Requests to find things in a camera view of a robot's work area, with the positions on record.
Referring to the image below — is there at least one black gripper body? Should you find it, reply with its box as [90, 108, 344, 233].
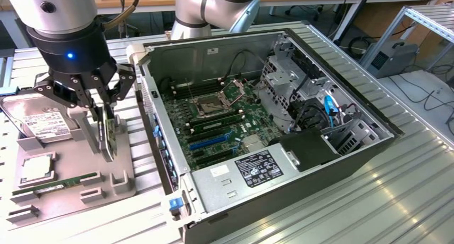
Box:
[26, 22, 118, 107]

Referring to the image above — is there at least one graphics card with silver bracket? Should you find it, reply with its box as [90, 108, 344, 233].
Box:
[93, 103, 120, 163]

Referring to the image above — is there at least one silver hard disk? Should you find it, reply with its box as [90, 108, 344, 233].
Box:
[0, 95, 81, 144]

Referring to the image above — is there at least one CPU socket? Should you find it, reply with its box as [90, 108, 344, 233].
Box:
[192, 95, 228, 117]

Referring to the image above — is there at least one grey parts rack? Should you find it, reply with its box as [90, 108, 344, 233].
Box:
[5, 100, 137, 230]

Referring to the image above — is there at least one silver CPU chip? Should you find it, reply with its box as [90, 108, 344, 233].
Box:
[20, 155, 54, 184]

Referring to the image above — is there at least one metal socket cover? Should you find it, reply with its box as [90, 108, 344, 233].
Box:
[219, 79, 245, 107]

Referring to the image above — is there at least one RAM stick with white label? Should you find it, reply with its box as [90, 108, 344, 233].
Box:
[190, 116, 245, 134]

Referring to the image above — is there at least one blue expansion slot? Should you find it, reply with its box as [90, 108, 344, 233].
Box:
[189, 137, 231, 151]

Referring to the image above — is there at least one green RAM stick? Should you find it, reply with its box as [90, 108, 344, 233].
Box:
[12, 172, 98, 196]

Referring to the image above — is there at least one green motherboard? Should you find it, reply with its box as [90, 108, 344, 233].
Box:
[157, 78, 284, 170]

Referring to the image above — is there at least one silver finned heatsink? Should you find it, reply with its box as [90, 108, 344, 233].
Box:
[243, 137, 265, 152]

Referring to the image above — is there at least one metal disk bay cage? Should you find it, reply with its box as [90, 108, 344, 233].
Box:
[256, 55, 333, 133]

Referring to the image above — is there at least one grey power supply unit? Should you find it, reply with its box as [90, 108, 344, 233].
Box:
[189, 142, 301, 215]

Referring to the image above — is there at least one black plastic shroud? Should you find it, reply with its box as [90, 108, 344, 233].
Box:
[268, 129, 341, 173]

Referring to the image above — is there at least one black office chair base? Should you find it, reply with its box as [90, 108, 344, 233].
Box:
[283, 4, 324, 16]

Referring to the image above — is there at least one open black PC case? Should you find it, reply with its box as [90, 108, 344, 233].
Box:
[126, 28, 404, 244]

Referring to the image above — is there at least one black slanted pole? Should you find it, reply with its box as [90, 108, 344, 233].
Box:
[332, 0, 375, 41]

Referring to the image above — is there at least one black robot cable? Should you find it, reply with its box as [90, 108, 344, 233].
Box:
[100, 0, 142, 40]

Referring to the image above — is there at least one black wire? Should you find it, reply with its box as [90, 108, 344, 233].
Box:
[225, 49, 251, 81]

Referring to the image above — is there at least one blue flat wire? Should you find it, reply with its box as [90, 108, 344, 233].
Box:
[323, 95, 337, 128]

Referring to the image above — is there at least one grey machine with handle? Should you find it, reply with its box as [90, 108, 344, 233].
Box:
[360, 41, 421, 79]

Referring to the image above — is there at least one aluminium frame table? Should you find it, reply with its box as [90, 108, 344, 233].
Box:
[364, 4, 454, 74]

